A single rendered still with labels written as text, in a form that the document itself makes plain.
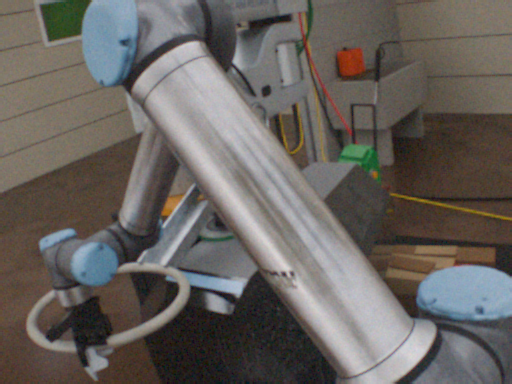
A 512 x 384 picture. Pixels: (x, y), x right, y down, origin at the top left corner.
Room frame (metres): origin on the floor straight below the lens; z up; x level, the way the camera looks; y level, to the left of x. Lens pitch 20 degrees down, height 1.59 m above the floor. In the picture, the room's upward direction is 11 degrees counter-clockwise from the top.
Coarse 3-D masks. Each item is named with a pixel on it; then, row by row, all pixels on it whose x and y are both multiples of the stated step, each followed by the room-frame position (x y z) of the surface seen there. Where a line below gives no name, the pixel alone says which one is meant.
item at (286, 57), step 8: (280, 48) 2.22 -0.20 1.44; (288, 48) 2.23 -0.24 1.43; (280, 56) 2.22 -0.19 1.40; (288, 56) 2.23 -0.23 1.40; (296, 56) 2.28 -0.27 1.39; (280, 64) 2.22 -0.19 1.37; (288, 64) 2.22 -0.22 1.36; (296, 64) 2.26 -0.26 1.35; (280, 72) 2.21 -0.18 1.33; (288, 72) 2.22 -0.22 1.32; (296, 72) 2.25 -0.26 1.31; (280, 80) 2.21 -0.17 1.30; (288, 80) 2.22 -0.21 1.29; (296, 80) 2.24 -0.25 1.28
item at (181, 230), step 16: (192, 192) 1.70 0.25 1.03; (176, 208) 1.62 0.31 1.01; (192, 208) 1.66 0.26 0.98; (208, 208) 1.58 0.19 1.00; (176, 224) 1.59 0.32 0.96; (192, 224) 1.50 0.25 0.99; (160, 240) 1.51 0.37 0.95; (176, 240) 1.51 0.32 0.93; (192, 240) 1.48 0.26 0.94; (144, 256) 1.43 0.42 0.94; (160, 256) 1.46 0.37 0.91; (176, 256) 1.40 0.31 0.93
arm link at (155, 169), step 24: (216, 0) 0.69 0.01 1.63; (216, 24) 0.68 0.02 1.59; (216, 48) 0.70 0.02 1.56; (144, 144) 0.85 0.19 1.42; (144, 168) 0.86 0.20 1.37; (168, 168) 0.86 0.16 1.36; (144, 192) 0.89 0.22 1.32; (168, 192) 0.91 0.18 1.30; (120, 216) 0.97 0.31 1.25; (144, 216) 0.92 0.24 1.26; (120, 240) 0.94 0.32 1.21; (144, 240) 0.96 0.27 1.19
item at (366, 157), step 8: (352, 104) 3.47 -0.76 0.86; (360, 104) 3.42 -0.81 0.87; (368, 104) 3.36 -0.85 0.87; (352, 112) 3.48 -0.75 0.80; (352, 120) 3.47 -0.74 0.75; (352, 128) 3.47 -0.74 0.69; (352, 136) 3.46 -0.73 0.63; (352, 144) 3.42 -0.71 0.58; (376, 144) 3.30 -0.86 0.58; (344, 152) 3.36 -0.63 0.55; (352, 152) 3.31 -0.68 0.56; (360, 152) 3.26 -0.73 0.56; (368, 152) 3.25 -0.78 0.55; (376, 152) 3.27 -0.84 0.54; (344, 160) 3.32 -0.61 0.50; (352, 160) 3.27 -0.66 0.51; (360, 160) 3.22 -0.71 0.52; (368, 160) 3.20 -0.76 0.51; (376, 160) 3.26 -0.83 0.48; (368, 168) 3.19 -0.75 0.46; (376, 168) 3.25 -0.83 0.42; (376, 176) 3.20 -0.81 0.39
